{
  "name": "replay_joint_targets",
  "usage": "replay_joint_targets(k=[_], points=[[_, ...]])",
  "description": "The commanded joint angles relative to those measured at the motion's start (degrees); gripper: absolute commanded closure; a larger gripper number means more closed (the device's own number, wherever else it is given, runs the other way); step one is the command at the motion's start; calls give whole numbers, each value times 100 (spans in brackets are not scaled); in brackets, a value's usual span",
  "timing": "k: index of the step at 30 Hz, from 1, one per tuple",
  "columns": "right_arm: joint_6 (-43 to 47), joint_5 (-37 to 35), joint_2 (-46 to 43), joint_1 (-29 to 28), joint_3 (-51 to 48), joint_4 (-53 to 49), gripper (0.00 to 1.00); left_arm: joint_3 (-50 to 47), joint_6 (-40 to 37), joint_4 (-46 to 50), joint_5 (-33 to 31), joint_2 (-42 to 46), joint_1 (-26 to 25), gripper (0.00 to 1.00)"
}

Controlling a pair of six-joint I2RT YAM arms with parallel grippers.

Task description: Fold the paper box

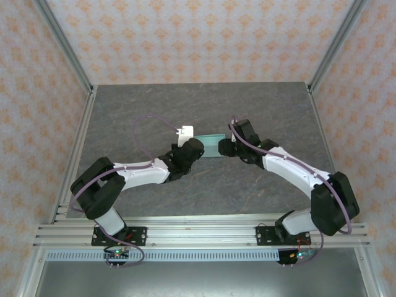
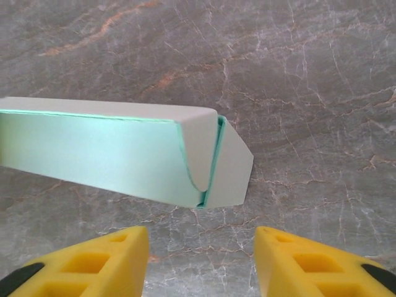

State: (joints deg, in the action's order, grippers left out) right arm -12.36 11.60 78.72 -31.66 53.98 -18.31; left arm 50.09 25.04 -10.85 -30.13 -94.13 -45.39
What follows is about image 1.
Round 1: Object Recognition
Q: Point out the teal paper box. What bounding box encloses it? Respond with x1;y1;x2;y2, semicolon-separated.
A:
194;132;226;159

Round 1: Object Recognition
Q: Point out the aluminium mounting beam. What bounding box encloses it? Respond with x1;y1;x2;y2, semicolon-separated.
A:
33;216;371;248

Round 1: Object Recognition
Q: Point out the circuit board with LEDs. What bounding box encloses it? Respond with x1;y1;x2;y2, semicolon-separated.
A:
289;249;316;261
103;248;131;261

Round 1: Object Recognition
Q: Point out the grey metal sheet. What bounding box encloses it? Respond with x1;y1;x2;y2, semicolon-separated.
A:
33;261;369;297

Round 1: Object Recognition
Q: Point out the aluminium table side rail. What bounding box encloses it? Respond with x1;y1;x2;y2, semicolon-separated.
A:
308;85;354;223
49;89;99;224

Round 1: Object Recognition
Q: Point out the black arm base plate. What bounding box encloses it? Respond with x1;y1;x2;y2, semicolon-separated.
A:
256;225;310;247
91;226;148;247

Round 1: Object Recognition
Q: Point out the slotted grey cable duct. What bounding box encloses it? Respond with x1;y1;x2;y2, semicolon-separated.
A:
45;249;281;262

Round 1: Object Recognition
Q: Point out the aluminium frame post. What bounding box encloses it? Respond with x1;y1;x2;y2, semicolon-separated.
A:
32;0;95;93
308;0;369;93

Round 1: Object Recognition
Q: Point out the aluminium frame leg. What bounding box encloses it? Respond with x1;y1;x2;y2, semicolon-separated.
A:
354;247;386;297
17;247;47;297

